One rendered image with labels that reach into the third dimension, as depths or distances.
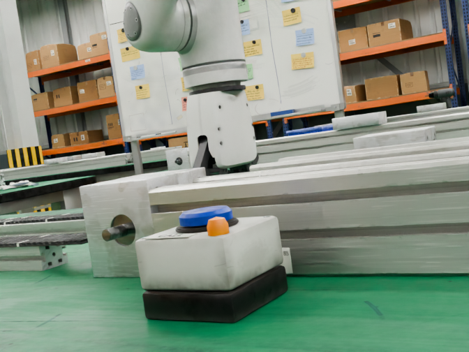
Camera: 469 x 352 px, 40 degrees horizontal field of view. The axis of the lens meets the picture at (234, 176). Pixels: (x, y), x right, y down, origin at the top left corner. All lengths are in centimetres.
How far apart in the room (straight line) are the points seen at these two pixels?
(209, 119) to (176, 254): 38
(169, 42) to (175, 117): 326
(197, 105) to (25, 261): 28
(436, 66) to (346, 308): 1085
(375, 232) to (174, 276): 17
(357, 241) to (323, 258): 3
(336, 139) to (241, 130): 144
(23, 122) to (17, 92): 39
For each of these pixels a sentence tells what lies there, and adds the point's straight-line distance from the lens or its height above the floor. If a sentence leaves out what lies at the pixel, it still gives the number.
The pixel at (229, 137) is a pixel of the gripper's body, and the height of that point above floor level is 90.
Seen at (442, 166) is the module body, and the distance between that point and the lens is 49.
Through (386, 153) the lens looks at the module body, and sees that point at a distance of 71.
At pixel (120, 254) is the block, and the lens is 66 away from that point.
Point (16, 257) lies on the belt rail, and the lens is 84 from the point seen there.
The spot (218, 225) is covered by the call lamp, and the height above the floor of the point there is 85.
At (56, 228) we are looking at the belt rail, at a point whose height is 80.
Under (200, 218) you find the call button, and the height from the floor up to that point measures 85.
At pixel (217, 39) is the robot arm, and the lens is 83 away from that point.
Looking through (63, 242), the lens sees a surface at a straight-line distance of 76.
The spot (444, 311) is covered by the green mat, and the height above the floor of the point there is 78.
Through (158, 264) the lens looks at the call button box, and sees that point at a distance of 47.
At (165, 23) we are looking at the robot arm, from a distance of 79.
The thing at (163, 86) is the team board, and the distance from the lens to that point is 410.
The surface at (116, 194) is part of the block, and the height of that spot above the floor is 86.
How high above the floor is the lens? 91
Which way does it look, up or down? 4 degrees down
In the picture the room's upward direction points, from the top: 8 degrees counter-clockwise
